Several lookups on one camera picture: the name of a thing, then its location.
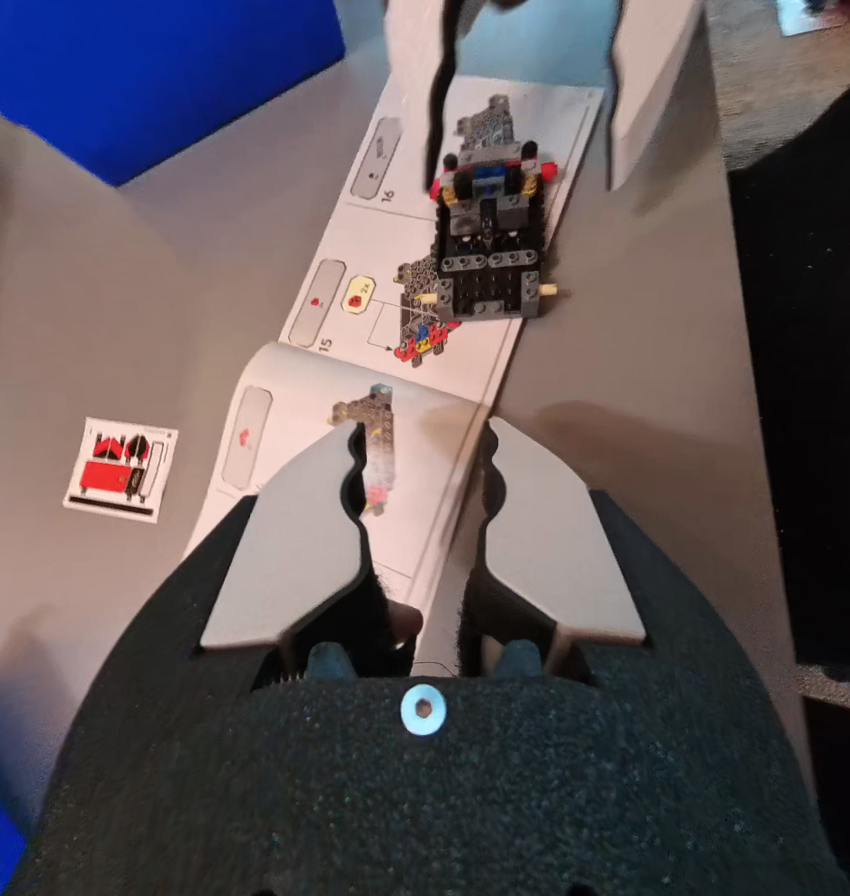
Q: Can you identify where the black lego car chassis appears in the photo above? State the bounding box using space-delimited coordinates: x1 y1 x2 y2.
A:
430 94 569 329

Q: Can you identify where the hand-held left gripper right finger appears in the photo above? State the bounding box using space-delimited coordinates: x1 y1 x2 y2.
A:
476 416 647 646

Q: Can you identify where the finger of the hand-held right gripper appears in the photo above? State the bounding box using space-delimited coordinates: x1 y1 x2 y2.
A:
385 0 482 193
605 0 707 191

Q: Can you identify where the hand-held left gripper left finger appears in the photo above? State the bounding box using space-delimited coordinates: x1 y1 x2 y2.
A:
199 422 375 648

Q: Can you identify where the red and black sticker sheet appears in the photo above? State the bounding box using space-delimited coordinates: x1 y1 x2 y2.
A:
62 416 181 525

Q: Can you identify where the large blue plastic bin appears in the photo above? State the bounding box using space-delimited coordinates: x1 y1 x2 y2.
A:
0 0 347 189

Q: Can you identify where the lego instruction booklet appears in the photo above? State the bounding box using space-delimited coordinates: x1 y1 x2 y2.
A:
183 73 608 610

